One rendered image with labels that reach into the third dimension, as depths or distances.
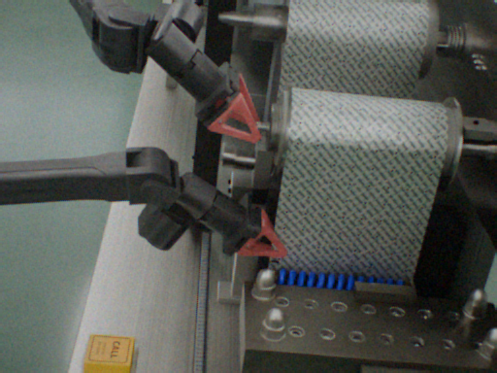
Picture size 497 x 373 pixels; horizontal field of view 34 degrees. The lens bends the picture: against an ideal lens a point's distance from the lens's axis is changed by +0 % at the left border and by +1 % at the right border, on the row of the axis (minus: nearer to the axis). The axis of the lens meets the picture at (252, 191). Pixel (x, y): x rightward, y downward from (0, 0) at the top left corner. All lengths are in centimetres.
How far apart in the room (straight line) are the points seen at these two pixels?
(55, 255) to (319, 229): 196
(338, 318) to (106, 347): 36
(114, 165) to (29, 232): 210
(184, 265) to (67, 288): 147
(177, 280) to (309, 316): 34
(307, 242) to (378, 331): 18
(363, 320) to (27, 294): 186
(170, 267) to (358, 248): 39
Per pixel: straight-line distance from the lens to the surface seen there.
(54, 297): 293
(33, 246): 319
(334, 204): 125
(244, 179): 133
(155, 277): 149
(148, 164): 119
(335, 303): 127
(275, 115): 122
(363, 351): 119
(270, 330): 116
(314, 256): 130
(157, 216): 124
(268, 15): 143
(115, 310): 141
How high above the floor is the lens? 177
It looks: 29 degrees down
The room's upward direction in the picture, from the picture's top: 8 degrees clockwise
